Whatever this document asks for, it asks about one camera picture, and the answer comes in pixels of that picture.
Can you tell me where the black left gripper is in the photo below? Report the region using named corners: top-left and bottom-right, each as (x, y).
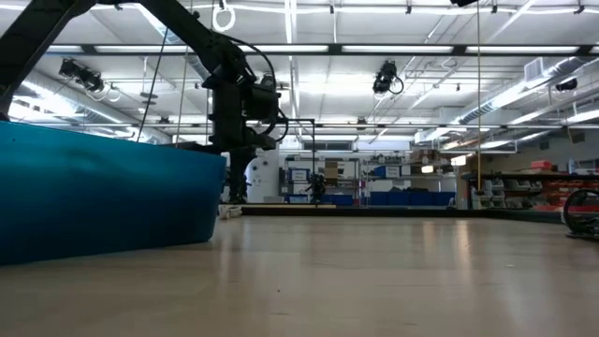
top-left (207, 80), bottom-right (278, 204)

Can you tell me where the white USB-C cable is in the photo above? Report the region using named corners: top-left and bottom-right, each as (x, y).
top-left (218, 203), bottom-right (244, 221)

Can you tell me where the blue plastic bin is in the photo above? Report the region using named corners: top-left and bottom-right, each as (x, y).
top-left (0, 120), bottom-right (228, 268)

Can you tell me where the black looped cable without tie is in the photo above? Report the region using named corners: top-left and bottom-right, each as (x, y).
top-left (562, 187), bottom-right (599, 242)

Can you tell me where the white pillar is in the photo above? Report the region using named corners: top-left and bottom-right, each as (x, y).
top-left (244, 148), bottom-right (283, 205)

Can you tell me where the row of blue storage bins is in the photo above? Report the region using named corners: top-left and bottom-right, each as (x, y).
top-left (368, 190), bottom-right (457, 208)

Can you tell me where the shelf with red bins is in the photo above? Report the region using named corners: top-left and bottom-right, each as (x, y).
top-left (460, 158), bottom-right (599, 212)

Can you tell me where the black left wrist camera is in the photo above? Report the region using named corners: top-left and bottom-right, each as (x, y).
top-left (244, 75), bottom-right (283, 125)

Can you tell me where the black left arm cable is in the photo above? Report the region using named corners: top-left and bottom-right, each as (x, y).
top-left (227, 36), bottom-right (292, 144)

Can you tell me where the black hanging cable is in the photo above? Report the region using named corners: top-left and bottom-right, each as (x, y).
top-left (136, 26), bottom-right (170, 143)

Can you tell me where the white hanging ring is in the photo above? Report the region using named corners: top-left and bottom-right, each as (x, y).
top-left (212, 0), bottom-right (238, 34)

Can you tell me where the black aluminium table frame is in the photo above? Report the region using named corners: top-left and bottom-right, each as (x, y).
top-left (240, 204), bottom-right (568, 225)

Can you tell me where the black ceiling camera rig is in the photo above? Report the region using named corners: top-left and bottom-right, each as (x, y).
top-left (58, 57), bottom-right (106, 94)
top-left (372, 59), bottom-right (405, 96)

